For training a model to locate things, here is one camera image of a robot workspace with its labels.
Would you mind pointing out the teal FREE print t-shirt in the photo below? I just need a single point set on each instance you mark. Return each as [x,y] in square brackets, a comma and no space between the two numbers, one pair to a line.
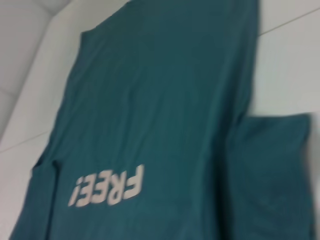
[162,100]

